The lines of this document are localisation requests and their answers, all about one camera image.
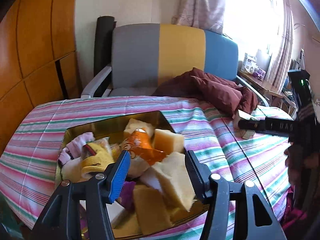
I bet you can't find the pink clothing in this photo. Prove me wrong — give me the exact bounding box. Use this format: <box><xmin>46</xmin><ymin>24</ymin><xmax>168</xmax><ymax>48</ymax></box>
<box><xmin>280</xmin><ymin>192</ymin><xmax>318</xmax><ymax>235</ymax></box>

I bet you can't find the gold tin box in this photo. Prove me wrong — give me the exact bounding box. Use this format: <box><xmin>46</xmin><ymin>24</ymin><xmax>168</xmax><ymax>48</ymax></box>
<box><xmin>55</xmin><ymin>110</ymin><xmax>210</xmax><ymax>239</ymax></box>

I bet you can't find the maroon cloth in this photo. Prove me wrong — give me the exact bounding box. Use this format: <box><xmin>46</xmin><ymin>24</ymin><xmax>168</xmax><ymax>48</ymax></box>
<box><xmin>152</xmin><ymin>67</ymin><xmax>258</xmax><ymax>118</ymax></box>

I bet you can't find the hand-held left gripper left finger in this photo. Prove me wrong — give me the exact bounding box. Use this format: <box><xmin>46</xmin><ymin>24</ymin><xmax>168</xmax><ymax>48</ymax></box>
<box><xmin>29</xmin><ymin>150</ymin><xmax>131</xmax><ymax>240</ymax></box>

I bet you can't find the purple box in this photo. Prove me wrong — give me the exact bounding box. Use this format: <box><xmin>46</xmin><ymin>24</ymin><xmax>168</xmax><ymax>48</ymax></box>
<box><xmin>252</xmin><ymin>66</ymin><xmax>266</xmax><ymax>79</ymax></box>

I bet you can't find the wooden side table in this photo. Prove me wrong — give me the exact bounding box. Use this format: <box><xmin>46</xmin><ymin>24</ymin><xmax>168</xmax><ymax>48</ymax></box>
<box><xmin>237</xmin><ymin>70</ymin><xmax>292</xmax><ymax>110</ymax></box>

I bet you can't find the wooden wardrobe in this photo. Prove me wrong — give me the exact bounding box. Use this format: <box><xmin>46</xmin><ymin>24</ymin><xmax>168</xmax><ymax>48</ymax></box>
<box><xmin>0</xmin><ymin>0</ymin><xmax>82</xmax><ymax>140</ymax></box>

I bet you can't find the purple package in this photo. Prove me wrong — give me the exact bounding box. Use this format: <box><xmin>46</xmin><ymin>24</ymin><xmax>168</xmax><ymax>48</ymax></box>
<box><xmin>120</xmin><ymin>181</ymin><xmax>137</xmax><ymax>212</ymax></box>

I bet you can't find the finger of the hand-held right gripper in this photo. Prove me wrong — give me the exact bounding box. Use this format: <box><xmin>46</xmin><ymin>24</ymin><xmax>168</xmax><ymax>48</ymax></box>
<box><xmin>237</xmin><ymin>118</ymin><xmax>300</xmax><ymax>138</ymax></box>

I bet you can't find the striped blanket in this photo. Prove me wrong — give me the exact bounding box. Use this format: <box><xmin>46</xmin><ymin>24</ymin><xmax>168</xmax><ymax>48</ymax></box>
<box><xmin>0</xmin><ymin>95</ymin><xmax>298</xmax><ymax>233</ymax></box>

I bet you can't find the pink striped sock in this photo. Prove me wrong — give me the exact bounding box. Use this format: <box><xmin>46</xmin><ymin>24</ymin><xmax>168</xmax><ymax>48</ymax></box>
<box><xmin>58</xmin><ymin>132</ymin><xmax>95</xmax><ymax>165</ymax></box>

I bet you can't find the pink striped curtain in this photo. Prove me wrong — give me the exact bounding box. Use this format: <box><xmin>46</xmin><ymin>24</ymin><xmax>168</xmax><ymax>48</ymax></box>
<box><xmin>269</xmin><ymin>0</ymin><xmax>295</xmax><ymax>90</ymax></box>

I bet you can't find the orange snack packet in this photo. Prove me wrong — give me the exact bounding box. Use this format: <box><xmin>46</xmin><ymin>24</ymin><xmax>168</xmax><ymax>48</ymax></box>
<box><xmin>122</xmin><ymin>127</ymin><xmax>167</xmax><ymax>165</ymax></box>

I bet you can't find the yellow cloth black trim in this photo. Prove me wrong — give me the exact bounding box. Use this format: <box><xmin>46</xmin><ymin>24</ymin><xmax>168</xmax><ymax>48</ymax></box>
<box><xmin>81</xmin><ymin>142</ymin><xmax>114</xmax><ymax>178</ymax></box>

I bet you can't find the white flat panel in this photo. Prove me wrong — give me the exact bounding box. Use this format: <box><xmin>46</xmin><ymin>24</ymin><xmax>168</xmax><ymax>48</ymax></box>
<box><xmin>255</xmin><ymin>50</ymin><xmax>272</xmax><ymax>68</ymax></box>

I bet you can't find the person's right hand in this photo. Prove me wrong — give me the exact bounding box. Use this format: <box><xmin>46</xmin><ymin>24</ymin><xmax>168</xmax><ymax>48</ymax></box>
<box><xmin>284</xmin><ymin>144</ymin><xmax>304</xmax><ymax>183</ymax></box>

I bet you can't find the grey yellow blue armchair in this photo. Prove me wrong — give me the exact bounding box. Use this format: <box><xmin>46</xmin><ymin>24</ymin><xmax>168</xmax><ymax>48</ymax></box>
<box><xmin>80</xmin><ymin>24</ymin><xmax>270</xmax><ymax>108</ymax></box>

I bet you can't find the white product box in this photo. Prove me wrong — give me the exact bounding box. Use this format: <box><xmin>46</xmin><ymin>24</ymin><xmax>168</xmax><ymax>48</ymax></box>
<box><xmin>241</xmin><ymin>53</ymin><xmax>257</xmax><ymax>74</ymax></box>

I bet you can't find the white barcode box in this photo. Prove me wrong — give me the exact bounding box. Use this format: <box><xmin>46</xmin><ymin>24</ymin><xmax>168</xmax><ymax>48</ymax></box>
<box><xmin>105</xmin><ymin>201</ymin><xmax>132</xmax><ymax>228</ymax></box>

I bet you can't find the bright window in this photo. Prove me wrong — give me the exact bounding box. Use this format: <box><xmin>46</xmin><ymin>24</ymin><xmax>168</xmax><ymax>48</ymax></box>
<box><xmin>222</xmin><ymin>0</ymin><xmax>285</xmax><ymax>58</ymax></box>

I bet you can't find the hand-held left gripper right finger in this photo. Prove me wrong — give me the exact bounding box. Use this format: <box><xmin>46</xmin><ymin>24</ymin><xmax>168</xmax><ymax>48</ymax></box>
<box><xmin>185</xmin><ymin>150</ymin><xmax>288</xmax><ymax>240</ymax></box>

